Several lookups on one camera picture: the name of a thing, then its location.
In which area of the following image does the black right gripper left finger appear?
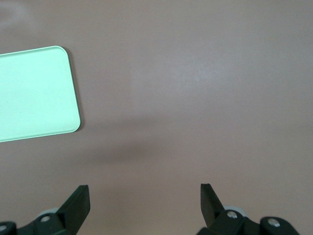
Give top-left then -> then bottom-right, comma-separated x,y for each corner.
0,185 -> 91,235

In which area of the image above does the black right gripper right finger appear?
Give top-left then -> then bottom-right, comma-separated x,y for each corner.
197,183 -> 300,235

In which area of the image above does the light green rectangular tray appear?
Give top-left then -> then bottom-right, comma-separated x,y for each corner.
0,45 -> 82,143

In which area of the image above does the brown table cover mat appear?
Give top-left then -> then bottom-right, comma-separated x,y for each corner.
0,0 -> 313,235

